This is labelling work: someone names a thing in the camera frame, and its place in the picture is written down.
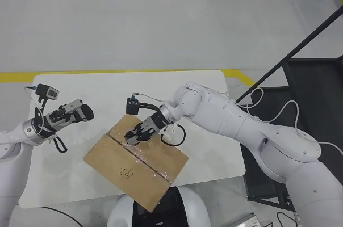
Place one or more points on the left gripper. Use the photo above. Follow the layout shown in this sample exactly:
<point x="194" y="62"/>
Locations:
<point x="53" y="119"/>

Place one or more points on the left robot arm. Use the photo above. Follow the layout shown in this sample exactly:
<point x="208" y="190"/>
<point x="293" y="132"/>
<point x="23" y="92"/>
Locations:
<point x="4" y="170"/>

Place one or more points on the grey power strip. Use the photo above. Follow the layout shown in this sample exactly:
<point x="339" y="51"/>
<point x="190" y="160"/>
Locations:
<point x="245" y="221"/>

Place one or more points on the large brown cardboard carton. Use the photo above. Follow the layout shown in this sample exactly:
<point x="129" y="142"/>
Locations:
<point x="126" y="167"/>

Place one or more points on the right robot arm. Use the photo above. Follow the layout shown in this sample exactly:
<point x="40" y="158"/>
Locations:
<point x="273" y="142"/>

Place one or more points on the robot body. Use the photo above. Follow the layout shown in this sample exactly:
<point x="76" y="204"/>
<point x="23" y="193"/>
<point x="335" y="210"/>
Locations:
<point x="194" y="207"/>

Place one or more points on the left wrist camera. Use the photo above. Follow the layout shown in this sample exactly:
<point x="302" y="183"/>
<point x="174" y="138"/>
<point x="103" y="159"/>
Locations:
<point x="47" y="92"/>

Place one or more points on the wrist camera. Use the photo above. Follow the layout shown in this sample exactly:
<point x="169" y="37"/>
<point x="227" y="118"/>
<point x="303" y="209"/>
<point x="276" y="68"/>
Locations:
<point x="47" y="92"/>
<point x="131" y="106"/>

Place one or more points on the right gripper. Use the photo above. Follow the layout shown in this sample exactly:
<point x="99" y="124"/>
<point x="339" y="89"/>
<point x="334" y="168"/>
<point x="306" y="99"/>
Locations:
<point x="157" y="120"/>

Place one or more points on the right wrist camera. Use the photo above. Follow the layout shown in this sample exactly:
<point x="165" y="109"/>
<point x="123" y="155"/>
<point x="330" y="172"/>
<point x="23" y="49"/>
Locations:
<point x="131" y="106"/>

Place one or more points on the black metal rack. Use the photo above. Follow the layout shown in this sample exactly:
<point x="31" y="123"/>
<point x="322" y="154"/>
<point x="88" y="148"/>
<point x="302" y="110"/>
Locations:
<point x="316" y="93"/>

